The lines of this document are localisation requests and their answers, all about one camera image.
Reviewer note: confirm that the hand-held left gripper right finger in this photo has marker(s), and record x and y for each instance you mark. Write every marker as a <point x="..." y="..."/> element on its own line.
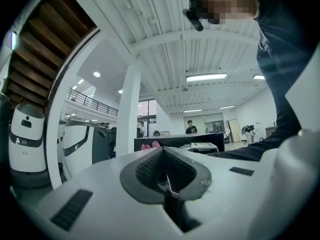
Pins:
<point x="230" y="196"/>

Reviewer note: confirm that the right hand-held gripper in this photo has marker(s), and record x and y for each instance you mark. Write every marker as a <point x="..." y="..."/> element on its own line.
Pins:
<point x="202" y="146"/>

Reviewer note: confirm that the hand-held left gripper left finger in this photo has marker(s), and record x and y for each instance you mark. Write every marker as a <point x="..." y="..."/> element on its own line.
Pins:
<point x="105" y="196"/>

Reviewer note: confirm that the black mini fridge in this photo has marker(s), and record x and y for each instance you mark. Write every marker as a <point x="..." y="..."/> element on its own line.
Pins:
<point x="172" y="139"/>

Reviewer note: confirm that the pink cleaning cloth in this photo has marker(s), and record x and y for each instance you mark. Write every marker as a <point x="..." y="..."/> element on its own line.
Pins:
<point x="150" y="146"/>

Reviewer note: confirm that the person's right forearm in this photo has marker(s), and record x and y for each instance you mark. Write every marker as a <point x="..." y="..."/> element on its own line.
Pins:
<point x="262" y="146"/>

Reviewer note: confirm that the large white black robot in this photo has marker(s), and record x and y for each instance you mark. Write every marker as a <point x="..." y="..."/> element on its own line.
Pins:
<point x="80" y="144"/>

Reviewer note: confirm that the long ceiling light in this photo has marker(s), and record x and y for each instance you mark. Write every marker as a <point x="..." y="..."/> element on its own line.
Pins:
<point x="206" y="77"/>
<point x="258" y="77"/>

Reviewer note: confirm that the black balcony railing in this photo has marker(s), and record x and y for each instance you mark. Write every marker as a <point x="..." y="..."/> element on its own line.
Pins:
<point x="92" y="102"/>

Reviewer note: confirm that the small white service robot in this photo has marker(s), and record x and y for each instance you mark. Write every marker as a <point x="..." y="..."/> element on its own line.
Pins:
<point x="26" y="139"/>

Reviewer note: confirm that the person's black top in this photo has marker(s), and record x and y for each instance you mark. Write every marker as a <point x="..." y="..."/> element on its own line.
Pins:
<point x="282" y="34"/>

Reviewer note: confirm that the person's head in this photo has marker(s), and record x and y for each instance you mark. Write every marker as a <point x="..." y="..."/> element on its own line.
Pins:
<point x="225" y="1"/>

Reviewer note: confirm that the wooden staircase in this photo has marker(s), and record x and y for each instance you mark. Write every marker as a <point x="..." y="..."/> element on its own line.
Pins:
<point x="45" y="34"/>

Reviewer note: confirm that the black head-mounted camera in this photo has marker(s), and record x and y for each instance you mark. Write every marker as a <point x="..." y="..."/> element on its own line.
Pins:
<point x="195" y="21"/>

